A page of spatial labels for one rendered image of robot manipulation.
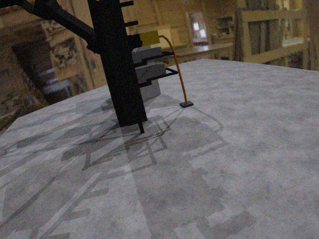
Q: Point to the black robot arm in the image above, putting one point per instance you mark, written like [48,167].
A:
[50,10]

